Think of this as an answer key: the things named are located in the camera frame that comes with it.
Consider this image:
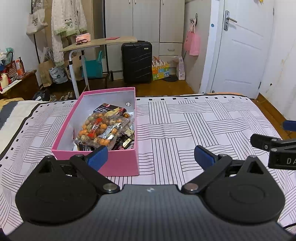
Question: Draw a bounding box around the pink cardboard box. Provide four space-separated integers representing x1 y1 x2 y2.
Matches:
52 87 139 177

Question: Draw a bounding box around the coated peanuts bag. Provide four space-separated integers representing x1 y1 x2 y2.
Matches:
73 112 134 151

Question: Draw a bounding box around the black cracker packet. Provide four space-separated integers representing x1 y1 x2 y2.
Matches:
93 103 126 115

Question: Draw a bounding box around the patterned bed sheet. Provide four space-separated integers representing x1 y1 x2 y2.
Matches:
0 94 296 235

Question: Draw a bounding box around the white patterned bag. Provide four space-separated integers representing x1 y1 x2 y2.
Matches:
176 56 186 80

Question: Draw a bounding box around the teal shopping bag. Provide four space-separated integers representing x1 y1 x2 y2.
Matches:
84 51 103 78

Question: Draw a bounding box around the wooden nightstand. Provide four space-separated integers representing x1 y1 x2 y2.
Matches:
1 70 40 100

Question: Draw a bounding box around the white door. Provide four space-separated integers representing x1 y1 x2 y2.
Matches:
211 1 274 98

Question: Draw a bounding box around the colourful gift box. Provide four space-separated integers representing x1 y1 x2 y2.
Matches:
152 56 170 80

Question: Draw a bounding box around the wooden side table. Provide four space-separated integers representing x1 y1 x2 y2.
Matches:
61 36 137 99

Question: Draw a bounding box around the black suitcase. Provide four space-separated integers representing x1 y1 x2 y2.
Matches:
121 41 152 85

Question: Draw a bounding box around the pink hanging bag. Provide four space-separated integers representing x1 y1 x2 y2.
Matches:
184 14 201 56

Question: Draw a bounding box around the hanging white cardigan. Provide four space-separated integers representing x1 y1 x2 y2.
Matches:
51 0 87 66

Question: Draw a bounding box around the white wardrobe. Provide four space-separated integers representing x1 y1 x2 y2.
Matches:
102 0 186 80

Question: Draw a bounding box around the canvas tote bag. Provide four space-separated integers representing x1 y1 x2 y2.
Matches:
26 0 48 36

